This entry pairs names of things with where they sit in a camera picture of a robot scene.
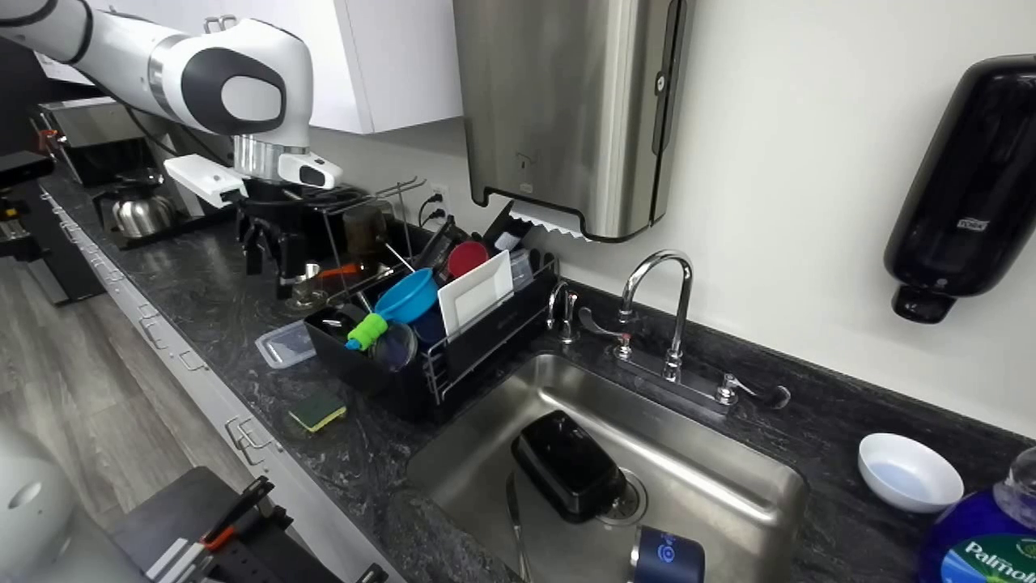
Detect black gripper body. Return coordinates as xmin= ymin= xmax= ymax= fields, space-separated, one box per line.
xmin=233 ymin=182 xmax=370 ymax=280

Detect dark blue thermos mug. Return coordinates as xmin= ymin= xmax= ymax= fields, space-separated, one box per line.
xmin=629 ymin=529 xmax=707 ymax=583

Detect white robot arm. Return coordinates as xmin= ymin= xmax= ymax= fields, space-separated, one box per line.
xmin=0 ymin=0 xmax=344 ymax=280

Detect stainless steel sink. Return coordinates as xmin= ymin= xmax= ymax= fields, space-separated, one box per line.
xmin=407 ymin=352 xmax=806 ymax=583

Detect black container in sink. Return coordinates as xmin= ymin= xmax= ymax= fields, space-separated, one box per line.
xmin=511 ymin=413 xmax=624 ymax=526

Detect chrome sink faucet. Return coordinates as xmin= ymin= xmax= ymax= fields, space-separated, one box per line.
xmin=615 ymin=249 xmax=790 ymax=413

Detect clear plastic food container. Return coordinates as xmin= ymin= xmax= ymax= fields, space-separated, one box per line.
xmin=256 ymin=322 xmax=314 ymax=369

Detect steel kettle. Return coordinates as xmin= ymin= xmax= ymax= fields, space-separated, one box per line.
xmin=94 ymin=186 xmax=178 ymax=244

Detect red cup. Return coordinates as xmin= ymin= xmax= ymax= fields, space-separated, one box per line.
xmin=444 ymin=241 xmax=489 ymax=280

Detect green yellow sponge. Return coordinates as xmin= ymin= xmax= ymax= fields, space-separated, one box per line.
xmin=288 ymin=397 xmax=348 ymax=433

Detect white plate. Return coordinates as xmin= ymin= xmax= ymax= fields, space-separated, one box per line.
xmin=438 ymin=252 xmax=516 ymax=337

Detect black dish rack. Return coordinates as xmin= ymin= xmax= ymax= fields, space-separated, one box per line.
xmin=305 ymin=249 xmax=556 ymax=421

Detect black tool tray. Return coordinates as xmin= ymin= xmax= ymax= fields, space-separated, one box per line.
xmin=114 ymin=468 xmax=339 ymax=583

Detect stainless paper towel dispenser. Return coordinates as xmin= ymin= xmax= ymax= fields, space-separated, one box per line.
xmin=452 ymin=0 xmax=694 ymax=241

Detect small white bowl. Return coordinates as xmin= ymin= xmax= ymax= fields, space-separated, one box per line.
xmin=858 ymin=432 xmax=965 ymax=514

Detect blue dish soap bottle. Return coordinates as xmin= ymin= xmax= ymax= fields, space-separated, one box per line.
xmin=918 ymin=446 xmax=1036 ymax=583

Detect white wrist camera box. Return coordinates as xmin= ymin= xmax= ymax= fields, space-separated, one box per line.
xmin=164 ymin=155 xmax=247 ymax=208

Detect blue funnel green handle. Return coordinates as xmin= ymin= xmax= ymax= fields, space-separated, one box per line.
xmin=348 ymin=270 xmax=438 ymax=351

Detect black wall soap dispenser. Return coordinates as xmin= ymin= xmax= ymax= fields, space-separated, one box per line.
xmin=884 ymin=56 xmax=1036 ymax=325

